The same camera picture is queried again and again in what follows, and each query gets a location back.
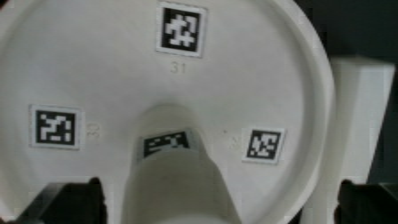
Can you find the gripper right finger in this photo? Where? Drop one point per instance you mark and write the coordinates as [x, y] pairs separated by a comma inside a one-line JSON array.
[[367, 203]]

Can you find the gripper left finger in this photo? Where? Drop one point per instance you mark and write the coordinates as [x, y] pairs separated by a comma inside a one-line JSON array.
[[68, 204]]

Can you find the white cylindrical table leg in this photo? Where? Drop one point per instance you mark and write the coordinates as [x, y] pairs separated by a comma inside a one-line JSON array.
[[177, 192]]

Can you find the white round table top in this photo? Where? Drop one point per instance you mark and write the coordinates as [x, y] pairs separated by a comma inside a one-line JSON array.
[[125, 67]]

